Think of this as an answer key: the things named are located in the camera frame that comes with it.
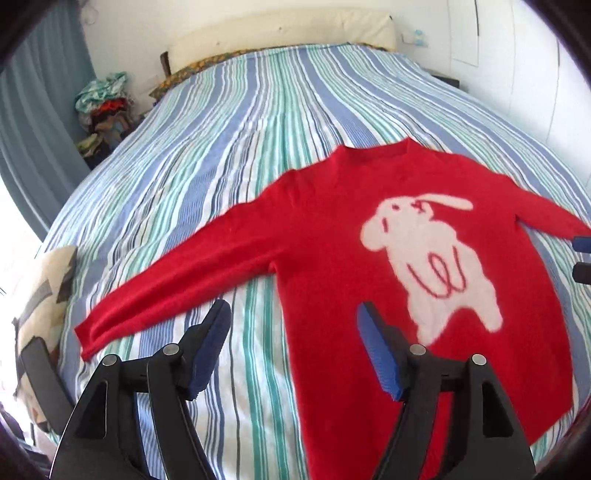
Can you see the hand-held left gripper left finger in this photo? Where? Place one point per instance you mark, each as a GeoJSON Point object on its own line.
{"type": "Point", "coordinates": [210, 344]}

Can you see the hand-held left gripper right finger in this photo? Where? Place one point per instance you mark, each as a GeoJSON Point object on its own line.
{"type": "Point", "coordinates": [381, 350]}

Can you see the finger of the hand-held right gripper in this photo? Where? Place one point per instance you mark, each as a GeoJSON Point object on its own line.
{"type": "Point", "coordinates": [583, 243]}
{"type": "Point", "coordinates": [583, 272]}

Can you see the red sweater with white animal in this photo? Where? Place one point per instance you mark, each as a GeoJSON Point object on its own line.
{"type": "Point", "coordinates": [332, 240]}

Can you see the pile of colourful clothes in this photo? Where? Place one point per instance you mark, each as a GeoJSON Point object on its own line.
{"type": "Point", "coordinates": [104, 115]}

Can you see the cream patchwork cushion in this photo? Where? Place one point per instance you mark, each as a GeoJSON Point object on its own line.
{"type": "Point", "coordinates": [46, 286]}

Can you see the striped bed sheet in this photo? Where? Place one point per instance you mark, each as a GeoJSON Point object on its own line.
{"type": "Point", "coordinates": [231, 138]}

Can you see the dark bedside table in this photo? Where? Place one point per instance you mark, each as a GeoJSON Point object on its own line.
{"type": "Point", "coordinates": [445, 78]}

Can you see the yellow floral pillow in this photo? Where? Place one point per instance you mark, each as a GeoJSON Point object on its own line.
{"type": "Point", "coordinates": [184, 76]}

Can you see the blue curtain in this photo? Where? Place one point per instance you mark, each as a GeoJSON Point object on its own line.
{"type": "Point", "coordinates": [32, 129]}

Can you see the cream headboard cushion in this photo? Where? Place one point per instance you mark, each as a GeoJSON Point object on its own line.
{"type": "Point", "coordinates": [277, 32]}

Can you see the white wall panel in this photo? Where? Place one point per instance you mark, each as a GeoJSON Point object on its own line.
{"type": "Point", "coordinates": [464, 32]}

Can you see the white wall socket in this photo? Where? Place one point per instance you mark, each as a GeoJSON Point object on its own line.
{"type": "Point", "coordinates": [415, 37]}

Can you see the wooden bed frame post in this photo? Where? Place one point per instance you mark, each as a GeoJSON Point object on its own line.
{"type": "Point", "coordinates": [165, 64]}

